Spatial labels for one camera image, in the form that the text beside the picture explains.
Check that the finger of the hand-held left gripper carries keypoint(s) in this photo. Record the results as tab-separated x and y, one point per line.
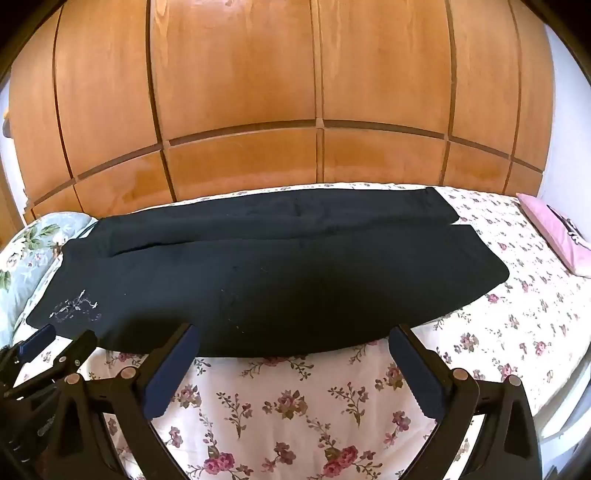
74	351
34	343

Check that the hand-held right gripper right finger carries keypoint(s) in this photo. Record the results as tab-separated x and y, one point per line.
415	376

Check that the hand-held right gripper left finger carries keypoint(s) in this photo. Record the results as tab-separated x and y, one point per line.
171	369

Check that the black pants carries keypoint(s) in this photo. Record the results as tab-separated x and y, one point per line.
258	277

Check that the light blue floral pillow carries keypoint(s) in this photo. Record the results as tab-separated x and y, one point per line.
27	249

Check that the bed with floral sheet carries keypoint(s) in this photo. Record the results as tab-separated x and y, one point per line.
300	415

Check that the pink pillow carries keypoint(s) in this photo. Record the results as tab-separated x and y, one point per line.
554	230

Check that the wooden wardrobe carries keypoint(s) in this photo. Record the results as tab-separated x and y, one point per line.
277	78

